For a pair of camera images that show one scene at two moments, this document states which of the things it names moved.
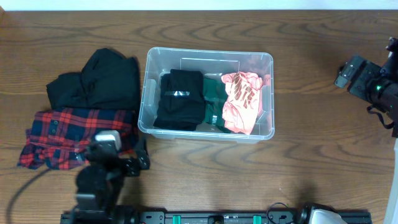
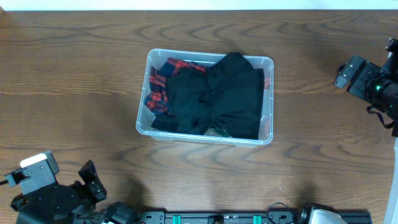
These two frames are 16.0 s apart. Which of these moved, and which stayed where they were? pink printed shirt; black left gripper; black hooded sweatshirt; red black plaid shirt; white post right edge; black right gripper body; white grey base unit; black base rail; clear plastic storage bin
Moved: black hooded sweatshirt; red black plaid shirt; pink printed shirt; black left gripper
Stayed: white post right edge; white grey base unit; clear plastic storage bin; black right gripper body; black base rail
